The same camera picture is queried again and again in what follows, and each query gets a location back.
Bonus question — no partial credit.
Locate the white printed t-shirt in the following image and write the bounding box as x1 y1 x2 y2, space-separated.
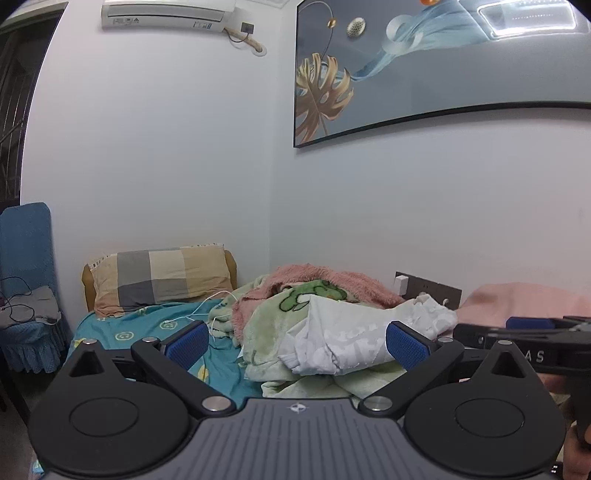
279 294 458 376

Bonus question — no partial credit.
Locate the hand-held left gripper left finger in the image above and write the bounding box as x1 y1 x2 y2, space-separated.
69 320 236 418

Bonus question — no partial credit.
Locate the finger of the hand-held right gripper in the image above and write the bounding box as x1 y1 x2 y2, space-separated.
452 316 591 352

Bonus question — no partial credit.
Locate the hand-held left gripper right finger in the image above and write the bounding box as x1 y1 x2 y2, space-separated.
358 320 525 418

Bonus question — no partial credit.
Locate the air conditioner pipe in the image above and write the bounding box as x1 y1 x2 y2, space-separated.
224 27 269 57

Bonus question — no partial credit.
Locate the person's right hand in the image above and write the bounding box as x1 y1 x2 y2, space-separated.
556 415 591 480

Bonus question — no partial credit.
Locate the checkered pillow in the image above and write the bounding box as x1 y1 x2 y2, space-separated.
88 244 234 318

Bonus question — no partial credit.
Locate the white charging cable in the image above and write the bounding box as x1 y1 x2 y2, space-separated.
161 290 241 343

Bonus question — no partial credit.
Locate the dark wall socket panel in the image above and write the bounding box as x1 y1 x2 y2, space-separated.
394 271 462 311

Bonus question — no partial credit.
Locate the brown pillow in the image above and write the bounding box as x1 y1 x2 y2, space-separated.
82 249 238 315

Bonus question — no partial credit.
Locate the white air conditioner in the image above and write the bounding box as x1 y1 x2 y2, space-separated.
100 0 237 31

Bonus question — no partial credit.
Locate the framed wall picture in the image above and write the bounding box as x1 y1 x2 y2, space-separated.
293 0 591 148

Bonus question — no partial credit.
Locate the light green fleece blanket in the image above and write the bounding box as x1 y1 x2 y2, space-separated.
208 274 458 400

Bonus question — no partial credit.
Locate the grey cloth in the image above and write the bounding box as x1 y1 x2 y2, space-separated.
0 285 62 329

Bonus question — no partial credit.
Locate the blue covered chair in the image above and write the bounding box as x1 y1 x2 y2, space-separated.
0 202 73 374

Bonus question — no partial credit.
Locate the teal printed bedsheet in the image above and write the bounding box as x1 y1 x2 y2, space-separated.
67 298 264 407

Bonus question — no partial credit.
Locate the black cable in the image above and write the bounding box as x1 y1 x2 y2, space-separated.
0 276 51 325

